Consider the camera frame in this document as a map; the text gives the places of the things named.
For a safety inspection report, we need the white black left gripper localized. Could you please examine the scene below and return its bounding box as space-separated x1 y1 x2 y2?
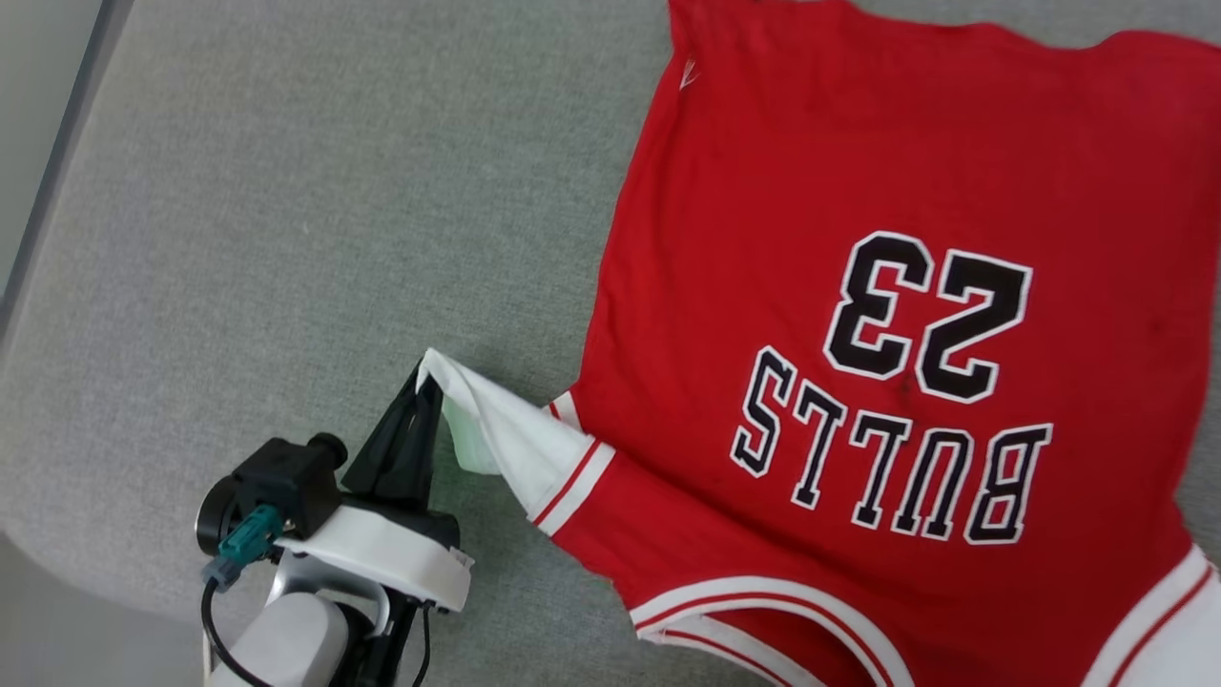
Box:
276 363 474 613

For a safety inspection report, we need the red white basketball jersey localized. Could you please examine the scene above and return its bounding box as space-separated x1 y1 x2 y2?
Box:
419 0 1221 687

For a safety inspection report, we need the teal left cable connector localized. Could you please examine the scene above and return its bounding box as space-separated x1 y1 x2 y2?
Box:
199 505 286 592

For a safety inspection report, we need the grey metal rail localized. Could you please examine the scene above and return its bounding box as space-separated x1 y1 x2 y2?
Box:
0 0 136 337

